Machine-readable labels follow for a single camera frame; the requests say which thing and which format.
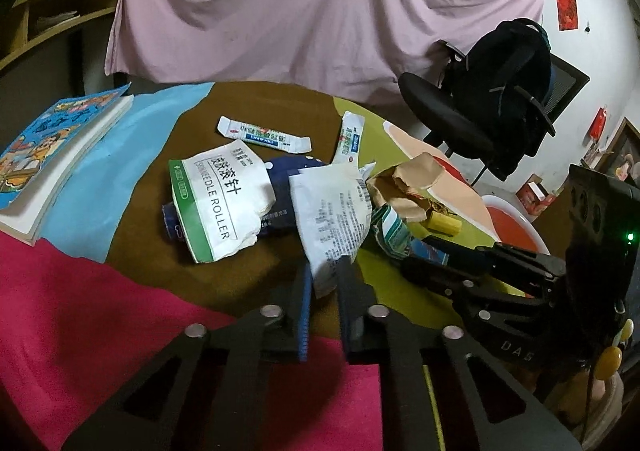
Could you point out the red box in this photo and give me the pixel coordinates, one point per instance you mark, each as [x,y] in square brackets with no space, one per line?
[532,193]

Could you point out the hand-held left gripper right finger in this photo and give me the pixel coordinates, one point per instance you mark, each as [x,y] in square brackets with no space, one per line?
[350,301]

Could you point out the person's right hand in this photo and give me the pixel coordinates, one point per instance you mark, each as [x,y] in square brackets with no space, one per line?
[600,403]

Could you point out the white printed paper packet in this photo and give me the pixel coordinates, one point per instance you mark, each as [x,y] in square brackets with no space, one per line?
[330,216]

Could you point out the red hanging decoration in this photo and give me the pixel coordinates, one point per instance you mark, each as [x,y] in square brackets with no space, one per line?
[598,123]

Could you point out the red wall poster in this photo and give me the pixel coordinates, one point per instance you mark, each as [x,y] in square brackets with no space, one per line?
[566,8]

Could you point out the wooden frame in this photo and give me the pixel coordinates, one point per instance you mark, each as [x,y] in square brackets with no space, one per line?
[625,156]

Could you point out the torn green white wrapper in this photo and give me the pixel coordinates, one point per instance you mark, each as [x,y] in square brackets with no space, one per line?
[392,231]

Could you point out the pink hanging sheet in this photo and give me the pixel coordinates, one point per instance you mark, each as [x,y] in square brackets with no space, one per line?
[300,6]

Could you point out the small white carton box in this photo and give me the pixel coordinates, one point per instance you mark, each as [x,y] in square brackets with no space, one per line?
[350,136]

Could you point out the black office chair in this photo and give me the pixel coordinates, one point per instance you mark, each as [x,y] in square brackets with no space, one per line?
[440,116]

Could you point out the dark blue packet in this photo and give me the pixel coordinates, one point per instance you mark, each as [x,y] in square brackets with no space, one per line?
[285,168]

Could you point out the crumpled brown paper bag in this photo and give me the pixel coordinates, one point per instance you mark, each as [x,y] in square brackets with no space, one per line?
[405,181]

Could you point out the white green pouch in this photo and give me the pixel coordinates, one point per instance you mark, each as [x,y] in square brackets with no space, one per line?
[215,201]

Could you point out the colourful printed blanket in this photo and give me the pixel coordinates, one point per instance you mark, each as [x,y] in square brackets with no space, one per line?
[100,306]

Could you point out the cartoon comic book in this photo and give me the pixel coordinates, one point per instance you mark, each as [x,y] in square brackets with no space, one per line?
[55,141]

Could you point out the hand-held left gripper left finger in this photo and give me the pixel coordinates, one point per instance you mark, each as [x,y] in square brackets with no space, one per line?
[302,326]

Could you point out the dark blue backpack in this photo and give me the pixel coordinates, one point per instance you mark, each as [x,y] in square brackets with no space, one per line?
[500,81]

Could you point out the red basin with white rim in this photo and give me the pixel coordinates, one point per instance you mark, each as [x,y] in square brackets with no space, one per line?
[515,226]

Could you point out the long white carton box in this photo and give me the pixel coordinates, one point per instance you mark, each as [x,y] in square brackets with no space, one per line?
[260,135]

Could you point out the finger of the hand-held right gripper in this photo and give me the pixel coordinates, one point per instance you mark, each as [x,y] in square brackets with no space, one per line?
[450,281]
[500,258]

